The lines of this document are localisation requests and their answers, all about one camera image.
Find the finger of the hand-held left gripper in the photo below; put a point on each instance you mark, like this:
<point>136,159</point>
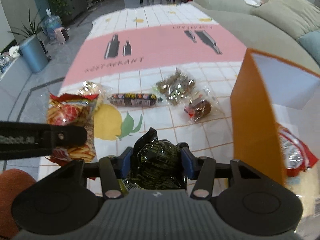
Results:
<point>70,137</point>

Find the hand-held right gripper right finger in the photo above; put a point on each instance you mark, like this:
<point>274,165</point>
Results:
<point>187,163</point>

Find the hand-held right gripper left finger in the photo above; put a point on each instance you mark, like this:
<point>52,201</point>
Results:
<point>127,162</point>

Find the red fries snack bag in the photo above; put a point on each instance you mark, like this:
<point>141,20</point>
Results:
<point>65,112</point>

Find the black snack packet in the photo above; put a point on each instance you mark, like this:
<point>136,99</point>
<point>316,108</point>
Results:
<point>157,160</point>

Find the clear popcorn bag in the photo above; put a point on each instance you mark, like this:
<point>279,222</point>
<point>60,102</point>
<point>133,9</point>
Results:
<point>92,91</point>

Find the chocolate pastry pack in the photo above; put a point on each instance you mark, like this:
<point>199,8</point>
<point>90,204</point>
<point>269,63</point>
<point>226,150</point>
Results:
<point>200,106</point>

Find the dark sausage stick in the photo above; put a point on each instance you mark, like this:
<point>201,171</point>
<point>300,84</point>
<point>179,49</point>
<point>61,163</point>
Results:
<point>135,100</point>

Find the clear candy bag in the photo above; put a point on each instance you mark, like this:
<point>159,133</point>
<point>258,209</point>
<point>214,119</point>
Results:
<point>175,86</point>

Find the orange cardboard box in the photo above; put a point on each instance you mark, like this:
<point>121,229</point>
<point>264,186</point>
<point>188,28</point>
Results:
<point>250,105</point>

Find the red cartoon snack packet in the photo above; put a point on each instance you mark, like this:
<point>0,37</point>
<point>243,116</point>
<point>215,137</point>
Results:
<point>295,150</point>

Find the sliced bread pack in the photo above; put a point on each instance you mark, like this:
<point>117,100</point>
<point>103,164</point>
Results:
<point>307,187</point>

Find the person's left forearm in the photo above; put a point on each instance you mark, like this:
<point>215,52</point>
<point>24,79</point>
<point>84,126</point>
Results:
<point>15,192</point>

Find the blue trash can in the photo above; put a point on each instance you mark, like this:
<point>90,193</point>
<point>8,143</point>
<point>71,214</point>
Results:
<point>33,55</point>

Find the pink space heater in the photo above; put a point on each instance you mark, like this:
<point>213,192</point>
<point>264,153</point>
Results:
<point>62,34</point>

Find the potted leafy plant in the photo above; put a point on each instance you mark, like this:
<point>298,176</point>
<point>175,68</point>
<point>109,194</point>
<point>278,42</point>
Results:
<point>26,30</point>

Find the large water bottle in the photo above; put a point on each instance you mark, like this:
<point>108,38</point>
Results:
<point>52,23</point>

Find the pink checked tablecloth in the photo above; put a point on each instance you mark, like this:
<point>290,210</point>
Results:
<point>162,42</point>

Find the grey drawer cabinet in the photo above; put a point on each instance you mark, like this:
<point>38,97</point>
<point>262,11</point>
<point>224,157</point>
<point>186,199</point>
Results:
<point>75,0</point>

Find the beige sofa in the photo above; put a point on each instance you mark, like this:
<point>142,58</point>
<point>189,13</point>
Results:
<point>225,5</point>

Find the blue pillow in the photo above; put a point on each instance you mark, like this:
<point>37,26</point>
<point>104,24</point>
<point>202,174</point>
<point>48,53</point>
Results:
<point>311,47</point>

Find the beige pillow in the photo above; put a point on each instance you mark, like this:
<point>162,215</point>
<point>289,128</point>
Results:
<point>282,17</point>

